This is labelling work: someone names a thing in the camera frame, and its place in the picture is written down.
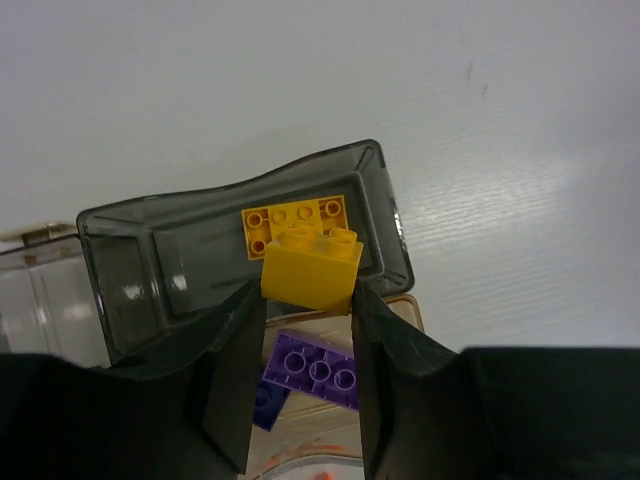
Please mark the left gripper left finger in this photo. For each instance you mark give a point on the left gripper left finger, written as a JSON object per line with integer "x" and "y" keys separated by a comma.
{"x": 180, "y": 408}

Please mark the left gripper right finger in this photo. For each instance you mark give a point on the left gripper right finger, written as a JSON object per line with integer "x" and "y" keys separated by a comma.
{"x": 427, "y": 412}

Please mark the dark purple lego plate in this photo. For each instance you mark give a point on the dark purple lego plate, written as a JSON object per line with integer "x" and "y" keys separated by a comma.
{"x": 314, "y": 366}

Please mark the yellow square lego brick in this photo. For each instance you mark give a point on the yellow square lego brick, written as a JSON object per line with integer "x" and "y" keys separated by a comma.
{"x": 312, "y": 270}

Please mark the grey smoked container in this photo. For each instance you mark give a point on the grey smoked container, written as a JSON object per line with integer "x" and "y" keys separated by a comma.
{"x": 158, "y": 262}

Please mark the clear container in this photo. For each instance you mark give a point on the clear container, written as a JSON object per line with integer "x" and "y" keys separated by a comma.
{"x": 47, "y": 302}

